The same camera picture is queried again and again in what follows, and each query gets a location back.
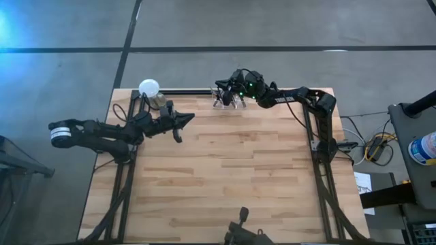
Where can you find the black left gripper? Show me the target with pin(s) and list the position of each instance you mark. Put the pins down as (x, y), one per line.
(165, 119)

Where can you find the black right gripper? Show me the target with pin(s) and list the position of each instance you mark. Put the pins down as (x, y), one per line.
(252, 85)

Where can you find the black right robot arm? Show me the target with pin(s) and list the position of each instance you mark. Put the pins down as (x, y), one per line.
(293, 97)

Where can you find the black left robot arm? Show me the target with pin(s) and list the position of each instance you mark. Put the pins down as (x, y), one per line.
(102, 131)

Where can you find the clear acrylic organizer box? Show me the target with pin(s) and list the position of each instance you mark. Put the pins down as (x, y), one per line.
(218, 103)

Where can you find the white mushroom table lamp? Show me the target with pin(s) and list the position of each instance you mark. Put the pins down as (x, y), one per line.
(148, 87)

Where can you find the black power adapter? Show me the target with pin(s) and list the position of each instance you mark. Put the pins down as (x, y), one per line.
(377, 147)

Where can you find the white paper sheet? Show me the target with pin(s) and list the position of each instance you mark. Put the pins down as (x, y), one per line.
(361, 182)

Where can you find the dark glass side table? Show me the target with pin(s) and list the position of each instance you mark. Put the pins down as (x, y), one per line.
(20, 163)

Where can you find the dark grey cart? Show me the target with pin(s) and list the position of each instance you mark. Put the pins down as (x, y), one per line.
(405, 136)

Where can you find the black round tube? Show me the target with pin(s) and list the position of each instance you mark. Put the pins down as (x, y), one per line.
(420, 103)

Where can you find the black bench bar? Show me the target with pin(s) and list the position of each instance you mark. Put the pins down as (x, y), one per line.
(386, 196)

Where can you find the blue white wipes canister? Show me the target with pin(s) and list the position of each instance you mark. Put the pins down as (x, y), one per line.
(424, 149)

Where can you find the black equipment rack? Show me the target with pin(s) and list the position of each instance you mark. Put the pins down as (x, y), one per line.
(422, 234)

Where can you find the black aluminium table frame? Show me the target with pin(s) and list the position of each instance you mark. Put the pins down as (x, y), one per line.
(190, 92)

